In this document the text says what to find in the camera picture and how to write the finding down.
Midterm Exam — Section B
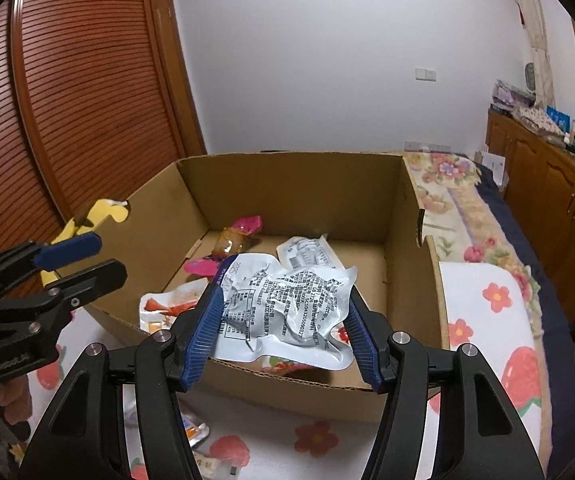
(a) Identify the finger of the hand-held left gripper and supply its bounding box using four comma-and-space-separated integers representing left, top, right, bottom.
0, 232, 103, 301
0, 259, 128, 333

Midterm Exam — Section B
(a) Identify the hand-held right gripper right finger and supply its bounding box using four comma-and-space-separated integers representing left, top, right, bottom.
345, 285, 548, 480

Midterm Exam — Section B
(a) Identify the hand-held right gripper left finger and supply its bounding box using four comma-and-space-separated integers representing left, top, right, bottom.
18, 280, 228, 480

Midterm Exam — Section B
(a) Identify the orange and white snack packet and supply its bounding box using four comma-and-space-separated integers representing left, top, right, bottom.
140, 280, 208, 335

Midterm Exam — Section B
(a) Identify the pink snack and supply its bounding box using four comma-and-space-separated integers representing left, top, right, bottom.
214, 215, 264, 257
184, 255, 226, 277

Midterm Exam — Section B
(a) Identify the silver snack packet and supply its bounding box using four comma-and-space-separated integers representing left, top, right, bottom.
210, 252, 361, 371

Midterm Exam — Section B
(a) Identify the long white snack packet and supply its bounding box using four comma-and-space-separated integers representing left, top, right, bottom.
276, 235, 345, 281

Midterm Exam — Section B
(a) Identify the brown cardboard box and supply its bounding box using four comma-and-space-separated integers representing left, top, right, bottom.
70, 152, 451, 423

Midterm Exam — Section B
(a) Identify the person's left hand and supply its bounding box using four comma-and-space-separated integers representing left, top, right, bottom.
0, 374, 34, 441

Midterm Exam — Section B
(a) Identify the yellow plush toy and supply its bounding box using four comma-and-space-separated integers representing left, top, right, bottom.
40, 199, 133, 286

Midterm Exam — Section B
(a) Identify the small orange snack packet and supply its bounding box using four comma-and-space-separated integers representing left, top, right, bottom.
182, 412, 209, 448

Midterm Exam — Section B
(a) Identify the white fruit print blanket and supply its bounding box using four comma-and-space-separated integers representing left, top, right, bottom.
18, 260, 543, 480

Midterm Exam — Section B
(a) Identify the small white snack packet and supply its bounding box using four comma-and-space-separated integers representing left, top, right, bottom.
195, 452, 223, 480

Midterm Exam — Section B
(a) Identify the brown slatted wardrobe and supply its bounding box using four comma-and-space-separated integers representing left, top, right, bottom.
0, 0, 207, 321

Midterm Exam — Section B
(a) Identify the floral quilt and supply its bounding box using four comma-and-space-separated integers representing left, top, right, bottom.
401, 150, 553, 461

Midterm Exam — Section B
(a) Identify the navy bed sheet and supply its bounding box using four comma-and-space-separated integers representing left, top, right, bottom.
472, 160, 575, 441

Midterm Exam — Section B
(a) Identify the white paper bag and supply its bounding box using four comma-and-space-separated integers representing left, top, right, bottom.
477, 147, 507, 186

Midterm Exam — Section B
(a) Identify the wooden cabinet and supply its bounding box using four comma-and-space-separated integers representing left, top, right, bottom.
485, 107, 575, 341

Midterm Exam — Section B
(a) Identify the stack of patterned boxes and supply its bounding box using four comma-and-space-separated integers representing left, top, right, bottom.
491, 79, 568, 136

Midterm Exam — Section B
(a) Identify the beige curtain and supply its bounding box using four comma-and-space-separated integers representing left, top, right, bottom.
505, 0, 555, 106

